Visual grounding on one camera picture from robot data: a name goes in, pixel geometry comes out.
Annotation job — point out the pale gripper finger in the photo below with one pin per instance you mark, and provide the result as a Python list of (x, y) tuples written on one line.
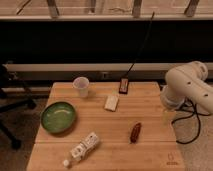
[(166, 116)]

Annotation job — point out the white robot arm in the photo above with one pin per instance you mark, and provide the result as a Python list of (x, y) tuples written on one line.
[(187, 81)]

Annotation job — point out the small black red device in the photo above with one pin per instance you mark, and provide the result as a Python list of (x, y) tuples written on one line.
[(123, 88)]

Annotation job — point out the white sponge block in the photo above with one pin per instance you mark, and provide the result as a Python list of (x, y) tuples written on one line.
[(111, 103)]

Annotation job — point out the plastic bottle with label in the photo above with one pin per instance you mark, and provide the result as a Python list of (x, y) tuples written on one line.
[(81, 150)]

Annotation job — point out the clear plastic cup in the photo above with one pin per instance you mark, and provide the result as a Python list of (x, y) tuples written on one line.
[(81, 84)]

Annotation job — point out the green bowl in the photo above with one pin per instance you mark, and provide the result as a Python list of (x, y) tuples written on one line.
[(58, 117)]

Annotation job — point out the black office chair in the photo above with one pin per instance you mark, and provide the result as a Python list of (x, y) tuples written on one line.
[(6, 76)]

